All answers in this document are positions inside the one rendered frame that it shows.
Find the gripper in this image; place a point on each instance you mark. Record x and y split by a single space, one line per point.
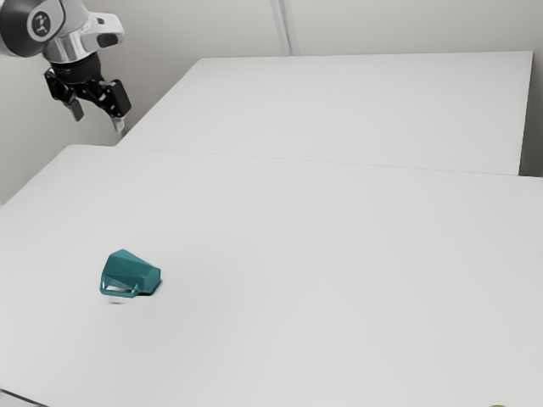
80 70

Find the yellow-green round object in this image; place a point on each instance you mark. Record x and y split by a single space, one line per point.
497 405

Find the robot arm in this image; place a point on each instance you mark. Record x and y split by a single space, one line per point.
63 25

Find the teal faceted mug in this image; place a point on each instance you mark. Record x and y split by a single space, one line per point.
129 273

